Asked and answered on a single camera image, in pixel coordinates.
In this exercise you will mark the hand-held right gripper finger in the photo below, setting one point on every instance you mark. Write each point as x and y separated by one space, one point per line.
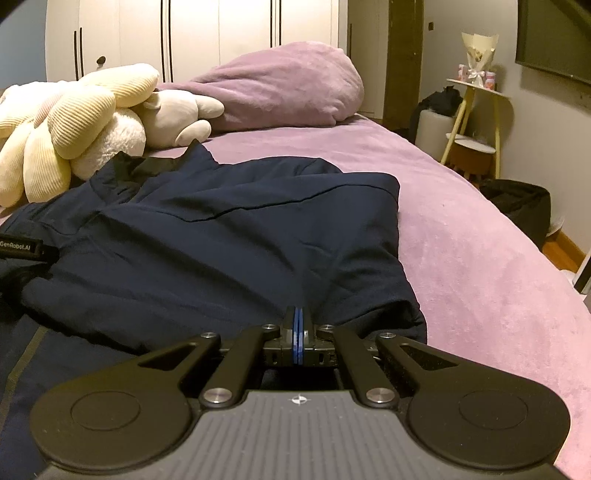
301 339
294 339

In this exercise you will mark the navy blue jacket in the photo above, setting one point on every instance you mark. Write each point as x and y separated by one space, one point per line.
207 258

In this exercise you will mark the cream flower plush cushion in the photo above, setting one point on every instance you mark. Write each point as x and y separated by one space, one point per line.
69 124

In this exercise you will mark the white fuzzy plush toy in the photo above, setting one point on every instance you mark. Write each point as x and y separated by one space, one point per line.
115 138

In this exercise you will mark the beige plush toy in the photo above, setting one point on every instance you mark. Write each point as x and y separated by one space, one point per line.
180 113

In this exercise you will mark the white pouf stool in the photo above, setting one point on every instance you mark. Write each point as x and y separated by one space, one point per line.
436 129

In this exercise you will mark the black fabric basket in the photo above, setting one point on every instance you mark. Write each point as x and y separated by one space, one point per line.
517 203

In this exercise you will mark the purple pillow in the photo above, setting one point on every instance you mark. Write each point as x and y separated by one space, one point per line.
286 83

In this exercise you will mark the round stool with white top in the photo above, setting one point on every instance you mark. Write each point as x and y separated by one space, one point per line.
471 146

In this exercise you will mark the white wardrobe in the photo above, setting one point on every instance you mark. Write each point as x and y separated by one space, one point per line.
194 32

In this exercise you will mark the black bag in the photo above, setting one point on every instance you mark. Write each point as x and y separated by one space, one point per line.
443 99

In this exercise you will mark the yellow side table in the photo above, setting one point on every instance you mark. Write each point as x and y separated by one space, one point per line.
485 89

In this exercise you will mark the small pink container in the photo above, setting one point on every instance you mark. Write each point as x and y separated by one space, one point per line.
490 81
461 71

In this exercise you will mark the cream wrapped flower bouquet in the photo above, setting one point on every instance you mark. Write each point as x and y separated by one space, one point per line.
478 53

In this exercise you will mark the dark wooden door frame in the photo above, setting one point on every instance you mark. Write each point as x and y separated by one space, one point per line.
404 55

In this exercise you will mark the wall television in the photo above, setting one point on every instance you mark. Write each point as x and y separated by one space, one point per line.
554 32

